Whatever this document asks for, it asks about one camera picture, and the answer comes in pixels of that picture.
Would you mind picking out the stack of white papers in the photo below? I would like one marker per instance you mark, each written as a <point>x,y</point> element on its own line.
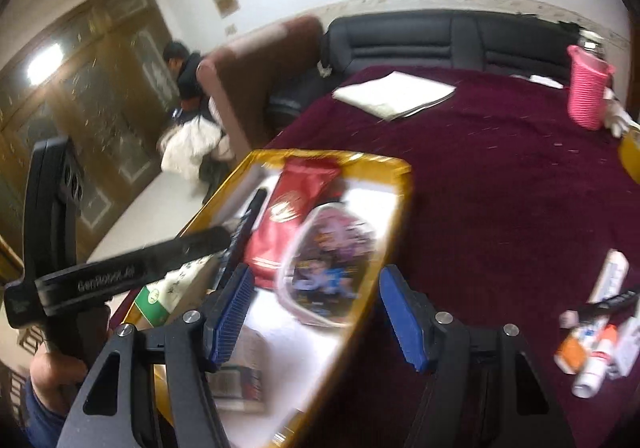
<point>395,90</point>

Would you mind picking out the yellow cardboard tray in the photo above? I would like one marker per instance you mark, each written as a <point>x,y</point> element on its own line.
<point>395,208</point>

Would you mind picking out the person's left hand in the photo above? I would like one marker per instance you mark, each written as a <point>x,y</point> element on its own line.
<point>55,373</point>

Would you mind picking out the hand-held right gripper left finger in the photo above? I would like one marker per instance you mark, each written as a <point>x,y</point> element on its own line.
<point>232,318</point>

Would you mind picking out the small orange box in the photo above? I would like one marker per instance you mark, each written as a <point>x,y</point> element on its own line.
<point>570,353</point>

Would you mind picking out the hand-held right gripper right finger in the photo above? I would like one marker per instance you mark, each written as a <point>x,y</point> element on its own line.
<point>402,320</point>

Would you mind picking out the small white blue box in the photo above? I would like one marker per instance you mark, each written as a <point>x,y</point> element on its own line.
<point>610,273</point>

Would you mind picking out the black leather sofa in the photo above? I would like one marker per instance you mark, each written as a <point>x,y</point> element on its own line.
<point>400,42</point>

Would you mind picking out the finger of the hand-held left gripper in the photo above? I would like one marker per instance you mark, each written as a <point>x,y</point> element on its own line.
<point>190,248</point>

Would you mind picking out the large medicine box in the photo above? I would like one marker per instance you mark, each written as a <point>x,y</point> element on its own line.
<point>160,295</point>

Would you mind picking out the wall socket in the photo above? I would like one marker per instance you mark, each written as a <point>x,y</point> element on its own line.
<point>231,29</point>

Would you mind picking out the black pen with teal tip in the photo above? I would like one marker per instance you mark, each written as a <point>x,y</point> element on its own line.
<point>610,302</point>

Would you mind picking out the bottle in pink knitted sleeve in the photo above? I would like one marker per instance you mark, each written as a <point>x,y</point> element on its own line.
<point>587,87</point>

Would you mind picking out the brown armchair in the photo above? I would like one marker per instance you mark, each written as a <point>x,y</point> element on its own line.
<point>250,87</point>

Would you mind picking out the white bottle with red label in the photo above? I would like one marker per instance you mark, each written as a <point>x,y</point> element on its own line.
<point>595,363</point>

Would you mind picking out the small wall plaque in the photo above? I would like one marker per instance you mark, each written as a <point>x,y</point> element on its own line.
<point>225,2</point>

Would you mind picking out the red foil packet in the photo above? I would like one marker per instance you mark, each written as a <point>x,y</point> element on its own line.
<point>290,213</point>

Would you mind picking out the blue white medicine box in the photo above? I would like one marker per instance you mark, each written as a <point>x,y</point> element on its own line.
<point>240,380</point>

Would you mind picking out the white glove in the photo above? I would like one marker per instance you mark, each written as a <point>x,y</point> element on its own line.
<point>617,117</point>

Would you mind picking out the wooden wardrobe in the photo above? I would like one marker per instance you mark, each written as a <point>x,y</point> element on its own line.
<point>110,77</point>

